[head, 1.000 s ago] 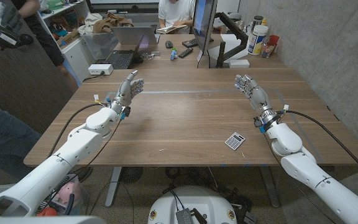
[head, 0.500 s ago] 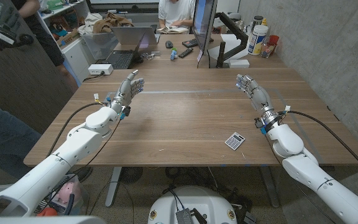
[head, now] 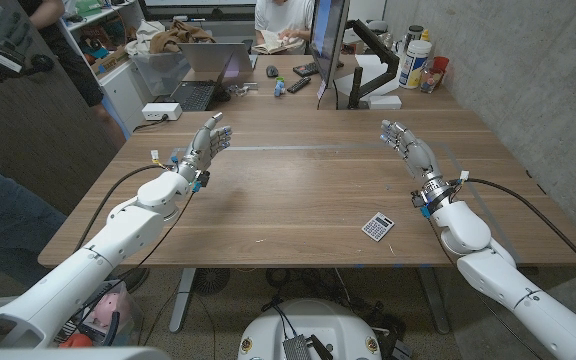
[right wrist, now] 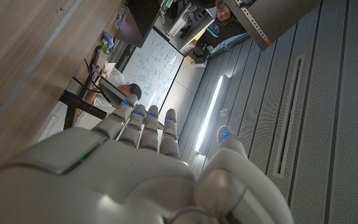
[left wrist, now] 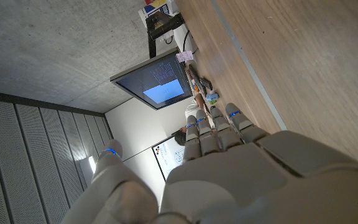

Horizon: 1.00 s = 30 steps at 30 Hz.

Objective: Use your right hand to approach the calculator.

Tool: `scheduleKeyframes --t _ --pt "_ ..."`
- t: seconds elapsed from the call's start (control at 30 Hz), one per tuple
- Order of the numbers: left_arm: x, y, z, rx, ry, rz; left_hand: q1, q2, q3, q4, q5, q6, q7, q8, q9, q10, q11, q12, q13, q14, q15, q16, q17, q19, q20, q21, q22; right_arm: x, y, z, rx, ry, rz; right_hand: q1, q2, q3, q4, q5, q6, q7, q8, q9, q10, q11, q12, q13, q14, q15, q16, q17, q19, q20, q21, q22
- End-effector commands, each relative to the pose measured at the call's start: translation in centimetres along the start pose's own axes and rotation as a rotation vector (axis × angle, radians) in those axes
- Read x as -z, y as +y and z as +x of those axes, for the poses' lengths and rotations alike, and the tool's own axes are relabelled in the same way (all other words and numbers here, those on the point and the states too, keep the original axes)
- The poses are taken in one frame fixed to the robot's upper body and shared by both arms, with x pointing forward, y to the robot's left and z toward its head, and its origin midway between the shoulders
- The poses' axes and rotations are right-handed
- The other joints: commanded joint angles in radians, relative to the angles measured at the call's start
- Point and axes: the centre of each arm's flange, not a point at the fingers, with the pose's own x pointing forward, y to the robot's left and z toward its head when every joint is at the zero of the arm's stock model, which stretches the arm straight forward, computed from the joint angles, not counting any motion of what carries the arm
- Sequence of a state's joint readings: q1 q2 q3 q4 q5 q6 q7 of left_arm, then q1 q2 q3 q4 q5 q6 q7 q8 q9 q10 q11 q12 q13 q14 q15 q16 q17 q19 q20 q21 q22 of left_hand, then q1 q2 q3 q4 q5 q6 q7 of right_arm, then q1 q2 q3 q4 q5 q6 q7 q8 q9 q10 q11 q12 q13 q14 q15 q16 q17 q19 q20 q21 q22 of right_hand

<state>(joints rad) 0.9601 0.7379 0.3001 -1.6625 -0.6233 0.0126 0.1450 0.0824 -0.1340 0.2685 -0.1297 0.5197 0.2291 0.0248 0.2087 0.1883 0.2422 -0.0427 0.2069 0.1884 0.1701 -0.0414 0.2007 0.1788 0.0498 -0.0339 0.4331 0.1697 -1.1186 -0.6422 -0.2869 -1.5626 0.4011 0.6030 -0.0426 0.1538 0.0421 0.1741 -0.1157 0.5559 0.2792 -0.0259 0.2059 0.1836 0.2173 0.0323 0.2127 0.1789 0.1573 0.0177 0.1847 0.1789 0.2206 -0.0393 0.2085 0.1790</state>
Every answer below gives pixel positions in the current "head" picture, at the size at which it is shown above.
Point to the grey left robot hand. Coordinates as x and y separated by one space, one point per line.
203 147

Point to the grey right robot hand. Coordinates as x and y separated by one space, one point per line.
420 155

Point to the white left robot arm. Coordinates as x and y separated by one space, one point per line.
128 227

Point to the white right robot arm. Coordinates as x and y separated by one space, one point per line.
488 270

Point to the white pocket calculator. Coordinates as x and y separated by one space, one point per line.
378 227

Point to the black open laptop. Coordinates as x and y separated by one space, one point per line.
193 95

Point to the white power strip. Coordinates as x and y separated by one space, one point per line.
160 111

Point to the small white box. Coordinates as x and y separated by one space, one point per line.
384 102

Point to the clear glass jar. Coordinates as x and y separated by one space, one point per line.
430 81

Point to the person in black shorts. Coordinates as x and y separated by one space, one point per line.
80 75

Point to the white wipes canister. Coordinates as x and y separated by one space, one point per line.
414 65

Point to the silver open laptop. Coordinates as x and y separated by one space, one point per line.
213 56

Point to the red cup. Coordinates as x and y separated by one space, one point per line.
441 64

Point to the blue toy figure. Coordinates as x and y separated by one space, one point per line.
279 88

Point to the white cabinet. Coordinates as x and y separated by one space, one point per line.
120 92

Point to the black computer mouse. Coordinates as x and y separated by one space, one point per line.
272 71

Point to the white paper sheet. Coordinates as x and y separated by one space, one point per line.
368 62

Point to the black remote control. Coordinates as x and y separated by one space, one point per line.
299 84

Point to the brown cloth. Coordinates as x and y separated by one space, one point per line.
178 35

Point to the brown cardboard box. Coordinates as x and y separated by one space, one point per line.
113 60

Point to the yellow bottle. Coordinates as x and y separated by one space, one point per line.
425 35

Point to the open book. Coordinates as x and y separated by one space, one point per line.
273 45

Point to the white cloth bag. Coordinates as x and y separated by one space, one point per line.
143 37

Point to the black keyboard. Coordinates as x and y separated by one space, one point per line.
307 69

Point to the black round floor fan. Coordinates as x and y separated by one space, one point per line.
210 281

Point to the grey metal table leg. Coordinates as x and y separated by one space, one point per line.
182 300
434 300

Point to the black computer monitor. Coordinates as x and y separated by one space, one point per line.
330 35

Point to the person in white t-shirt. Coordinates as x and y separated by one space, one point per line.
283 15

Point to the pink piggy bank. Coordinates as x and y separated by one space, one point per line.
110 307

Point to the operator in dark jeans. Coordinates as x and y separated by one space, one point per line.
8 230

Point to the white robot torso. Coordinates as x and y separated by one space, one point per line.
328 325

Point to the orange object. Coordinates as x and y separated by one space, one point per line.
75 341

